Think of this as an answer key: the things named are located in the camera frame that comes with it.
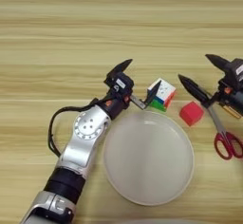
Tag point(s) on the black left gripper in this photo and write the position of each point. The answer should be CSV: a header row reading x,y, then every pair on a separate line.
x,y
117,106

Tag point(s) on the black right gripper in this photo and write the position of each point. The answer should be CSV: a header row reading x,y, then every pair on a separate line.
x,y
234,98

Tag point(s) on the multicolour puzzle cube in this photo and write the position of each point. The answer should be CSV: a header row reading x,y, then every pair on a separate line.
x,y
166,91

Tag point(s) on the red cube block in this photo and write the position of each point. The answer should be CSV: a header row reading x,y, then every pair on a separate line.
x,y
191,114

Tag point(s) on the white round plate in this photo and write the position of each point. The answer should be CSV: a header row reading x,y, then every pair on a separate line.
x,y
148,158

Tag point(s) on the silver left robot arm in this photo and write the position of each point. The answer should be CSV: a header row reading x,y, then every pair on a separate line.
x,y
79,145

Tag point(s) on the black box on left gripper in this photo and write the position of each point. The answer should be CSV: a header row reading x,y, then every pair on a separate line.
x,y
121,84

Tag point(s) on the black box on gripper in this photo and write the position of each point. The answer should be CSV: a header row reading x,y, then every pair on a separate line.
x,y
235,71
121,84

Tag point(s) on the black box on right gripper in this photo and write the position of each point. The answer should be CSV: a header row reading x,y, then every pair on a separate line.
x,y
235,71

